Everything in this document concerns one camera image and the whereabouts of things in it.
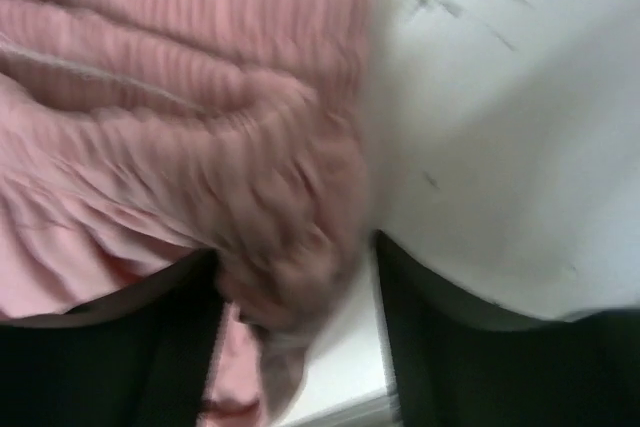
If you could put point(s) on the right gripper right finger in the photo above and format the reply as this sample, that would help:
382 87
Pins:
459 360

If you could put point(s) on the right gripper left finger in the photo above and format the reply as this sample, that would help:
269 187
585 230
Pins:
139 357

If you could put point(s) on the pink trousers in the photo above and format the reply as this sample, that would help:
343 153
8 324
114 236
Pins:
136 132

